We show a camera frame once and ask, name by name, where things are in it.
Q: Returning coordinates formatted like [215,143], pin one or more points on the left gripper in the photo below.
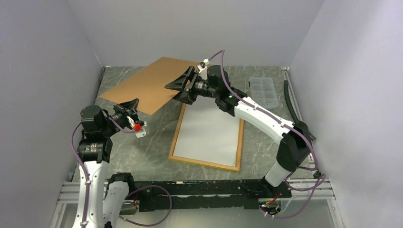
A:
[128,111]

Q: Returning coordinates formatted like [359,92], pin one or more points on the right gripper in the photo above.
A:
[187,97]

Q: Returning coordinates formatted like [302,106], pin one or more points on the brown backing board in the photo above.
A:
[148,85]

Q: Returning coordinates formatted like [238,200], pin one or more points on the building photo print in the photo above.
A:
[207,135]

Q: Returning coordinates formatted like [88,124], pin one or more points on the yellow picture frame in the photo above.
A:
[204,165]

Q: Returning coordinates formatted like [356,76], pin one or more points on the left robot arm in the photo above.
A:
[101,198]

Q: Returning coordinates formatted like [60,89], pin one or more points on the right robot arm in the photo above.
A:
[294,143]

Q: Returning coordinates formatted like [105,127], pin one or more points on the clear plastic organizer box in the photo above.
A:
[262,91]

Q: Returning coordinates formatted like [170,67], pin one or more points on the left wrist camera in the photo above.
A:
[138,126]

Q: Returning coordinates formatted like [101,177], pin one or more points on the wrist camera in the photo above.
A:
[202,68]
[138,126]

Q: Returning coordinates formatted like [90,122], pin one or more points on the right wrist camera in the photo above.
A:
[202,68]

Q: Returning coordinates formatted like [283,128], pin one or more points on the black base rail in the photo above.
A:
[204,194]

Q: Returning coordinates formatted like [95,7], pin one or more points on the aluminium extrusion frame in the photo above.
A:
[301,189]

